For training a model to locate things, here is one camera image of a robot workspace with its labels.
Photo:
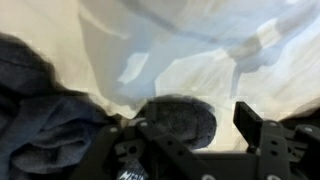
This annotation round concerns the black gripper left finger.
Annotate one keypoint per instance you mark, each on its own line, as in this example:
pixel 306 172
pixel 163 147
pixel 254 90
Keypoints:
pixel 160 153

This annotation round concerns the grey blue sweatshirt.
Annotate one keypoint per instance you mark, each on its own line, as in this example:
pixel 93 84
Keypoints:
pixel 50 133

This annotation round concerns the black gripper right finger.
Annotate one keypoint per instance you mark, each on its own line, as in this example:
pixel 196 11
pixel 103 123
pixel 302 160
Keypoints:
pixel 273 150

